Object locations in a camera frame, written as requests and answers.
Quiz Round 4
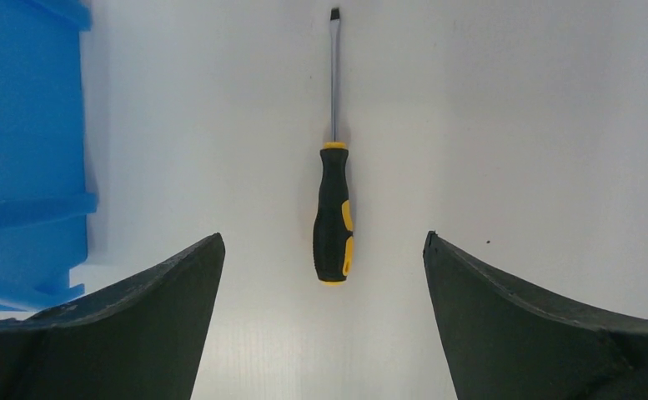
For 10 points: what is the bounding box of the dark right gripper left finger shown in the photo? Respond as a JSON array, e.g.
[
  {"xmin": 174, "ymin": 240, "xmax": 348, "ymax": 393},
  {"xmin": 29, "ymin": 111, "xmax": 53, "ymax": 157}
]
[{"xmin": 0, "ymin": 233, "xmax": 225, "ymax": 399}]

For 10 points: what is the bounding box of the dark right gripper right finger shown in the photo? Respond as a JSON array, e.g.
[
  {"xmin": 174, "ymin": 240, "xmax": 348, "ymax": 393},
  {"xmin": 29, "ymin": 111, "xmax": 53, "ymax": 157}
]
[{"xmin": 423, "ymin": 232, "xmax": 648, "ymax": 399}]

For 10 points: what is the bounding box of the black yellow screwdriver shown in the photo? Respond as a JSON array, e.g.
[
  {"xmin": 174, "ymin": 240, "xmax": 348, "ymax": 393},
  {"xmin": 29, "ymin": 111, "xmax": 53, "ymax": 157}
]
[{"xmin": 313, "ymin": 7, "xmax": 354, "ymax": 286}]

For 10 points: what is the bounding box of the blue plastic bin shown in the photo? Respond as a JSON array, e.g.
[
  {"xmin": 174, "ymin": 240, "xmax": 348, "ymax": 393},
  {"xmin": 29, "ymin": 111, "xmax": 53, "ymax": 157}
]
[{"xmin": 0, "ymin": 1, "xmax": 98, "ymax": 312}]

